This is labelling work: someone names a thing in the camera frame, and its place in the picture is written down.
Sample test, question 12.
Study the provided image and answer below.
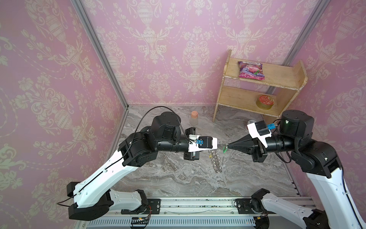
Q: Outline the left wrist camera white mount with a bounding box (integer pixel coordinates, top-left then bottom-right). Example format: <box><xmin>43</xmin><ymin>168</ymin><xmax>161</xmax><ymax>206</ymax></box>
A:
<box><xmin>188</xmin><ymin>135</ymin><xmax>218</xmax><ymax>152</ymax></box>

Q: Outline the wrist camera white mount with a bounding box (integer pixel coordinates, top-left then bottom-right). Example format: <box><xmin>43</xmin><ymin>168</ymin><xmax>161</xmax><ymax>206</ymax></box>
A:
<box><xmin>247</xmin><ymin>121</ymin><xmax>277</xmax><ymax>148</ymax></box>
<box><xmin>188</xmin><ymin>135</ymin><xmax>218</xmax><ymax>152</ymax></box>

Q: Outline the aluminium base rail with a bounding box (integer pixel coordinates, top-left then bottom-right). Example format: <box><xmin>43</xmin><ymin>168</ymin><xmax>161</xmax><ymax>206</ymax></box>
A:
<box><xmin>74</xmin><ymin>197</ymin><xmax>298</xmax><ymax>229</ymax></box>

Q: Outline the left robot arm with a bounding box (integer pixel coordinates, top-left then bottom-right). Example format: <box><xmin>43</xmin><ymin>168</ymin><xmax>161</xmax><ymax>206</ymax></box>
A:
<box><xmin>67</xmin><ymin>108</ymin><xmax>206</xmax><ymax>221</ymax></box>

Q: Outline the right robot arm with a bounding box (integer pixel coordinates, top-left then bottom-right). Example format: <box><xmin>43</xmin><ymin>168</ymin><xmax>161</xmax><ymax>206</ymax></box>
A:
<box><xmin>227</xmin><ymin>110</ymin><xmax>366</xmax><ymax>229</ymax></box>

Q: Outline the wooden two-tier shelf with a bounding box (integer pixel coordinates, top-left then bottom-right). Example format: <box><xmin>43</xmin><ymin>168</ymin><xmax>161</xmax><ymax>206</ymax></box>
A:
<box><xmin>212</xmin><ymin>49</ymin><xmax>309</xmax><ymax>127</ymax></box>

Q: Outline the red lid gold tin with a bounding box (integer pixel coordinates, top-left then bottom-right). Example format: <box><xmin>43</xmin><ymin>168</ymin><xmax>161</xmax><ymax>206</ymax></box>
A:
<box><xmin>256</xmin><ymin>95</ymin><xmax>275</xmax><ymax>110</ymax></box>

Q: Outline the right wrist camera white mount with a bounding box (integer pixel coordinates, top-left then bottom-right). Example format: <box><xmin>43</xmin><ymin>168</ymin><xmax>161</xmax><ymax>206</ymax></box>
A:
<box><xmin>247</xmin><ymin>121</ymin><xmax>277</xmax><ymax>148</ymax></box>

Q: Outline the pink snack bag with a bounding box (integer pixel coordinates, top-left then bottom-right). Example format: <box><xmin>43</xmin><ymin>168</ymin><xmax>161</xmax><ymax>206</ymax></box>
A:
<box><xmin>238</xmin><ymin>61</ymin><xmax>265</xmax><ymax>81</ymax></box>

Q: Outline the orange cap clear bottle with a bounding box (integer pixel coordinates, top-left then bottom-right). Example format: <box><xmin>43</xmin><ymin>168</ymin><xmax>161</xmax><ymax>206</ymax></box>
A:
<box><xmin>190</xmin><ymin>111</ymin><xmax>198</xmax><ymax>127</ymax></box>

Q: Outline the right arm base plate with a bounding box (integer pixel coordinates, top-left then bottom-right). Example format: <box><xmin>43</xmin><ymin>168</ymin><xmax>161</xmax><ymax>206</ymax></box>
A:
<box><xmin>234</xmin><ymin>198</ymin><xmax>256</xmax><ymax>214</ymax></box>

